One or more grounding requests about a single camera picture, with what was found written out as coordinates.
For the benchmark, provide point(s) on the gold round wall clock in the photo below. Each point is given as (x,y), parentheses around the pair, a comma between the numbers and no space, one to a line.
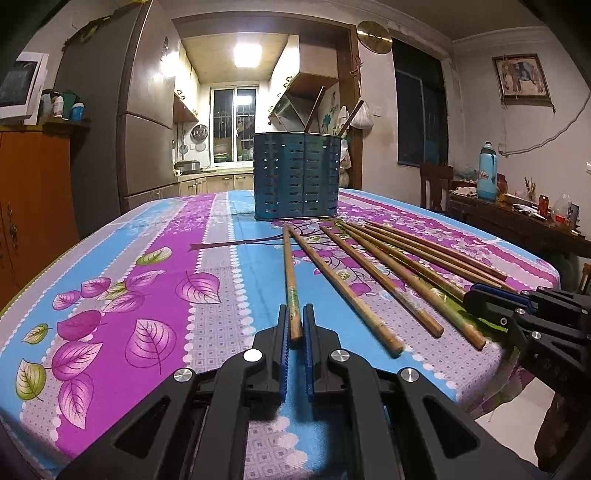
(374,37)

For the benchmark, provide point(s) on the blue perforated utensil holder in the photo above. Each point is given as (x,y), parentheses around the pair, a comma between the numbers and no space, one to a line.
(295,175)

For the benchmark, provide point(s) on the white pill bottle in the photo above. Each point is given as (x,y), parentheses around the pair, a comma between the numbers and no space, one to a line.
(57,107)

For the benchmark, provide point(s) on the white cloth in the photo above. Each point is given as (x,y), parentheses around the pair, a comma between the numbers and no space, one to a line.
(464,189)

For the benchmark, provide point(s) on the beige upper kitchen cabinets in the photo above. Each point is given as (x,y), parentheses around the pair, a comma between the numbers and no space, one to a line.
(184,92)

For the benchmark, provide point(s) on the kitchen window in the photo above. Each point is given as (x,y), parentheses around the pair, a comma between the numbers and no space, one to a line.
(233,124)

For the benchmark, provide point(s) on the wood-trimmed upper kitchen cabinet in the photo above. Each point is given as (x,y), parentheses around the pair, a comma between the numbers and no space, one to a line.
(304,69)

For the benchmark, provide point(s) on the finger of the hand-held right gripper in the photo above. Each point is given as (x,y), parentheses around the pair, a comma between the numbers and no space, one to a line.
(485,307)
(503,295)

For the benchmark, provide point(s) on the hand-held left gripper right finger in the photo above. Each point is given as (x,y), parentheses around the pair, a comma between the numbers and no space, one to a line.
(310,369)

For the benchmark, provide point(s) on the metal range hood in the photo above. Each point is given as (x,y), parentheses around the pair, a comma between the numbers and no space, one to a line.
(288,110)

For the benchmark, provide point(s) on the framed elephant picture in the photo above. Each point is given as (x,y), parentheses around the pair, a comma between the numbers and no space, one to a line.
(521,76)

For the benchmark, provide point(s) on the green container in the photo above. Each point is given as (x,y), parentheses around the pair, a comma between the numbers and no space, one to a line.
(69,98)

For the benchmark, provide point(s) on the hanging white plastic bag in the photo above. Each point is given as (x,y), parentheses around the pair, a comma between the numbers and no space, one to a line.
(364,116)

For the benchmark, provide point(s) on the beige lower kitchen cabinets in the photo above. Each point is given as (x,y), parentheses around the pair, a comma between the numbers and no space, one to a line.
(217,182)

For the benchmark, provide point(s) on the orange wooden cabinet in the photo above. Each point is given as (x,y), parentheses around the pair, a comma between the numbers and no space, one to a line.
(37,194)

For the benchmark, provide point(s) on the person's right forearm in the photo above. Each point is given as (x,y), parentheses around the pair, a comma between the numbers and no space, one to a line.
(565,434)

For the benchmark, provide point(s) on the round metal strainer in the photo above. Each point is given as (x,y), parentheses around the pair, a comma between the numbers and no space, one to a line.
(199,133)

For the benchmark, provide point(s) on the purple floral tablecloth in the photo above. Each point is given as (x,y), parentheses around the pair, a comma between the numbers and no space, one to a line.
(138,258)

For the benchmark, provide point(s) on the bunch of wooden chopsticks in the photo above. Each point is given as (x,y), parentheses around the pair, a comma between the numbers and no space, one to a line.
(347,295)

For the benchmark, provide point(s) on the dark wooden chair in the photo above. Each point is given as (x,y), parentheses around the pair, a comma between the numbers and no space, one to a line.
(436,184)

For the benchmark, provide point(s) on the white microwave oven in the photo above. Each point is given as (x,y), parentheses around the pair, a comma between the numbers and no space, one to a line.
(18,87)

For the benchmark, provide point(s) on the plain brown chopstick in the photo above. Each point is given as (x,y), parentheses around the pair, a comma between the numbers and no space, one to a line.
(315,108)
(351,117)

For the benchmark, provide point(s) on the blue thermos bottle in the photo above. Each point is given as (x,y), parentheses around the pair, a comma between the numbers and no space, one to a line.
(488,170)

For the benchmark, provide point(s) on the dark wooden side table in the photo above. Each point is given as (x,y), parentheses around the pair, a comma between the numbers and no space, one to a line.
(508,226)

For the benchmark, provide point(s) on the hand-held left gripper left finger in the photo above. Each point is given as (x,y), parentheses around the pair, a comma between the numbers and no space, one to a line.
(282,369)

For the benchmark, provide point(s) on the brown refrigerator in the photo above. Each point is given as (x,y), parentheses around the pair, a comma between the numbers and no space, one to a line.
(106,115)

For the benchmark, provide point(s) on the green-marked wooden chopstick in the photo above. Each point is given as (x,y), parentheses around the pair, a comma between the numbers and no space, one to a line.
(291,286)

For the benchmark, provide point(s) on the beige kitchen cabinets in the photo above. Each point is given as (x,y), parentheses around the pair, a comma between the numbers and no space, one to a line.
(217,182)
(184,92)

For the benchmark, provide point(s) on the red can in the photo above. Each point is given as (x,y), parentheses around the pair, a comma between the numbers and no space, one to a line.
(543,204)

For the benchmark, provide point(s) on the dark curtained window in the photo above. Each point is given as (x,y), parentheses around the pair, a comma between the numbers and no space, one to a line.
(420,106)

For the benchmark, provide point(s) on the square ceiling light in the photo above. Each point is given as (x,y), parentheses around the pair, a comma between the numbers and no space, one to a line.
(249,53)

